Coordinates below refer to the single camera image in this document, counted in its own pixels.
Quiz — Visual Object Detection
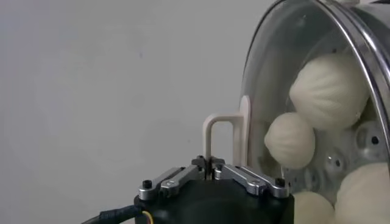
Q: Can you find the perforated steel steamer basket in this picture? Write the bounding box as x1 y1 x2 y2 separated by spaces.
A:
283 0 390 208

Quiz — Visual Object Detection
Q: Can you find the glass pot lid cream handle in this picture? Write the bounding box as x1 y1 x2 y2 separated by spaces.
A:
202 0 390 224

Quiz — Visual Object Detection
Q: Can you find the white steamed baozi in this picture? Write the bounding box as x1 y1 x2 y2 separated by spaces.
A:
289 54 371 131
264 111 316 170
335 163 390 224
292 191 336 224

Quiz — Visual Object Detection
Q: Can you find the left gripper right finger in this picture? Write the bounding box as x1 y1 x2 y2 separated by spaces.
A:
210 156 290 199

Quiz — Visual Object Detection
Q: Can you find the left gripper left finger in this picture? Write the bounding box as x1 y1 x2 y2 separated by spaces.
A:
138 155 211 201

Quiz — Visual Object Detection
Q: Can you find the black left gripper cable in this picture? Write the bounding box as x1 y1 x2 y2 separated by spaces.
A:
80 204 153 224

